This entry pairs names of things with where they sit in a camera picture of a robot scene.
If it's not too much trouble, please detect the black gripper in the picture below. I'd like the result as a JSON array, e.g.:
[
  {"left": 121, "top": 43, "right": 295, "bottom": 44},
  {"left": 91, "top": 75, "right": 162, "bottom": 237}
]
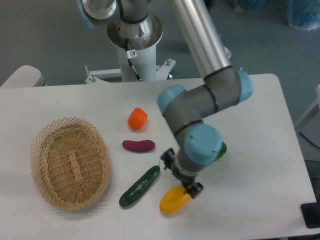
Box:
[{"left": 160, "top": 148, "right": 203, "bottom": 199}]

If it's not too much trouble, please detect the dark green cucumber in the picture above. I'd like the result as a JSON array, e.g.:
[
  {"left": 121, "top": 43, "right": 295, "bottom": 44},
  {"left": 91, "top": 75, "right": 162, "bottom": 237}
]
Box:
[{"left": 118, "top": 165, "right": 160, "bottom": 208}]

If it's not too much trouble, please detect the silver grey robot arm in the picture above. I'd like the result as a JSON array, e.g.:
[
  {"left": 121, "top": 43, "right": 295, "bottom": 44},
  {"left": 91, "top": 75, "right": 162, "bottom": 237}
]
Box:
[{"left": 76, "top": 0, "right": 254, "bottom": 198}]

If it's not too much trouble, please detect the yellow bell pepper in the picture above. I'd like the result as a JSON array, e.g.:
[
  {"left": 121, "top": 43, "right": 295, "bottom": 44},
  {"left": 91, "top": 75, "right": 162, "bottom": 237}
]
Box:
[{"left": 159, "top": 185, "right": 191, "bottom": 215}]

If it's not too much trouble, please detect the purple sweet potato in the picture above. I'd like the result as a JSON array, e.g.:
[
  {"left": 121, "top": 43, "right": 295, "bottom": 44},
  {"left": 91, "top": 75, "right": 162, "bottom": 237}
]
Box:
[{"left": 122, "top": 139, "right": 156, "bottom": 153}]

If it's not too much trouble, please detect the green bok choy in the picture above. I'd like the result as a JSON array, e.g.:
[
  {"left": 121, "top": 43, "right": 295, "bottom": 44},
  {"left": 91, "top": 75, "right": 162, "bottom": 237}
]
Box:
[{"left": 215, "top": 142, "right": 228, "bottom": 161}]

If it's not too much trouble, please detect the orange bell pepper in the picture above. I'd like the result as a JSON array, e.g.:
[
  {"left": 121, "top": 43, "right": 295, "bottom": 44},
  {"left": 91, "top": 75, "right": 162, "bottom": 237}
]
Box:
[{"left": 127, "top": 107, "right": 148, "bottom": 130}]

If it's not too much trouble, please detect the woven wicker basket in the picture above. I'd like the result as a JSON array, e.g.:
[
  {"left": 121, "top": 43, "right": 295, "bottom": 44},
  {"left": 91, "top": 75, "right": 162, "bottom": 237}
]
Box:
[{"left": 30, "top": 117, "right": 111, "bottom": 211}]

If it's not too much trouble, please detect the black device at table edge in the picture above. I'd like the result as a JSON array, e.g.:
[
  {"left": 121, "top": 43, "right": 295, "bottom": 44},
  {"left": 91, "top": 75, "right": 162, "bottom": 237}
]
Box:
[{"left": 300, "top": 202, "right": 320, "bottom": 229}]

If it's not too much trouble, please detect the white chair back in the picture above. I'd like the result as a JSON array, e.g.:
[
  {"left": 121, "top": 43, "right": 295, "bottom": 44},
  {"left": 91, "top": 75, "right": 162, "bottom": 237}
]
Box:
[{"left": 0, "top": 65, "right": 48, "bottom": 89}]

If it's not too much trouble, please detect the blue plastic bag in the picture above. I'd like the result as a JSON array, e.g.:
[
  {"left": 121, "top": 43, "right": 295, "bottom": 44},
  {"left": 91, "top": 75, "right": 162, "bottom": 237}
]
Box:
[{"left": 286, "top": 0, "right": 320, "bottom": 30}]

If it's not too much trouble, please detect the black floor cable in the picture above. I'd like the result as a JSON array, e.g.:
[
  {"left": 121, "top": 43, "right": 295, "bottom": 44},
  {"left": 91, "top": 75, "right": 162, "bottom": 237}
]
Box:
[{"left": 298, "top": 130, "right": 320, "bottom": 148}]

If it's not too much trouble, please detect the black base cable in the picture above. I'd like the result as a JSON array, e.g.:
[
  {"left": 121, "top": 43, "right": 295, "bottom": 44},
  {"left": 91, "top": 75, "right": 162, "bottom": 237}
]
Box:
[{"left": 124, "top": 37, "right": 143, "bottom": 82}]

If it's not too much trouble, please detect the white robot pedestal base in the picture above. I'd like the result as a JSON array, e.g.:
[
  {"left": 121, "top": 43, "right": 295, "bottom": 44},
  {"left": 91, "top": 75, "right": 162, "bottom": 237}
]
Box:
[{"left": 85, "top": 12, "right": 176, "bottom": 84}]

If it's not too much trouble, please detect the white furniture frame right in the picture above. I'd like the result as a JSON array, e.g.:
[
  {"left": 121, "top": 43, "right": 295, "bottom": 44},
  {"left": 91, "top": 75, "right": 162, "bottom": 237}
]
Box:
[{"left": 295, "top": 85, "right": 320, "bottom": 129}]

